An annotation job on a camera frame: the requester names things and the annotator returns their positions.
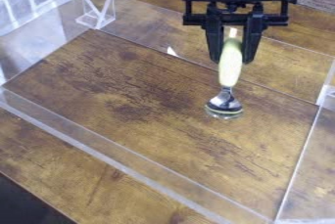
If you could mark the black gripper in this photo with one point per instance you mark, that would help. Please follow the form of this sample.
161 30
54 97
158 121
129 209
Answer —
235 12

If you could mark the green handled metal spoon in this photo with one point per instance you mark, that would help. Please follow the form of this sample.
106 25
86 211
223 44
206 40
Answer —
224 105

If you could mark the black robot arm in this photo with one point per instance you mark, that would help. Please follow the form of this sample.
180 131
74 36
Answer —
269 8

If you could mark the clear acrylic corner bracket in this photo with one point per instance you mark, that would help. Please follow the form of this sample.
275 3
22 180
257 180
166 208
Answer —
97 18

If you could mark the clear acrylic enclosure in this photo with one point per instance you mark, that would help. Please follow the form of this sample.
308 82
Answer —
107 137

